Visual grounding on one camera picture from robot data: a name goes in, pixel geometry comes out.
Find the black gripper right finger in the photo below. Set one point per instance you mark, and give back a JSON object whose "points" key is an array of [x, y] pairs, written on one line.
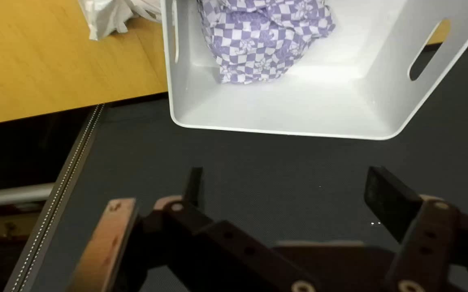
{"points": [[393, 203]]}

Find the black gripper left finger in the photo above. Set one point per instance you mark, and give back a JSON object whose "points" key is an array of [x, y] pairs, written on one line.
{"points": [[193, 188]]}

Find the purple white checkered cloth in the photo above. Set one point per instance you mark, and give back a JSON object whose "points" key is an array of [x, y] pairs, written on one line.
{"points": [[255, 40]]}

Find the white plastic basket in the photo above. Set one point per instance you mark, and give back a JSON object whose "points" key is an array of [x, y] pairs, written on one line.
{"points": [[364, 81]]}

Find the white orange striped garment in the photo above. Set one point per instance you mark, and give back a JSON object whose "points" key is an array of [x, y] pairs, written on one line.
{"points": [[107, 16]]}

